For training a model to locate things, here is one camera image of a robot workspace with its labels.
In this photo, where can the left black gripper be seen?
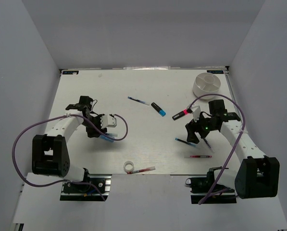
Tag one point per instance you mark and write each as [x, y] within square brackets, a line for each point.
[93, 133]

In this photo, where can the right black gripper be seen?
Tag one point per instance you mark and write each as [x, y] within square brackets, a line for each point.
[194, 126]

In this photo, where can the dark purple ink pen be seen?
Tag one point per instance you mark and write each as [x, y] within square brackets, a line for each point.
[208, 144]

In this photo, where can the blue pen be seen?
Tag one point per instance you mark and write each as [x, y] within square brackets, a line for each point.
[185, 142]
[139, 101]

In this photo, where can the blue correction tape dispenser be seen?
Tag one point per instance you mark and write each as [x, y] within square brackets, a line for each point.
[110, 137]

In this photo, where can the red pen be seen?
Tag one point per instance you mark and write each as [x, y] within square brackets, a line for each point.
[198, 156]
[143, 170]

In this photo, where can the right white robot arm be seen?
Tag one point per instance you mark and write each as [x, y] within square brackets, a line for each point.
[258, 174]

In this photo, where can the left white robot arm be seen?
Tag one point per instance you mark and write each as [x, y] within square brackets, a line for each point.
[49, 151]

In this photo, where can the black highlighter pink cap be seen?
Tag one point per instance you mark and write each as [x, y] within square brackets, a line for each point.
[180, 114]

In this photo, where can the black highlighter blue cap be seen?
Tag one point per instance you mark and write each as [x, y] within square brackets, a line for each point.
[158, 109]

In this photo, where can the white tape roll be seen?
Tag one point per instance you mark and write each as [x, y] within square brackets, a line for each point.
[128, 166]

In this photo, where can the white round divided container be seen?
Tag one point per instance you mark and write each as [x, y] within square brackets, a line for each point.
[206, 83]

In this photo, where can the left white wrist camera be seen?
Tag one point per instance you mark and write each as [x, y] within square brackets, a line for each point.
[108, 121]

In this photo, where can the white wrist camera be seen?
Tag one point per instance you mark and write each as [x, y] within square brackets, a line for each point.
[196, 112]
[108, 121]

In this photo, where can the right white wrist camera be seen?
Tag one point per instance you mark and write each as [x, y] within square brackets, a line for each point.
[196, 112]

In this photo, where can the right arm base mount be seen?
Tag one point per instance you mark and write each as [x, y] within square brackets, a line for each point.
[200, 184]

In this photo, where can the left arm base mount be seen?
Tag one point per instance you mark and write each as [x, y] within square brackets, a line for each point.
[87, 193]

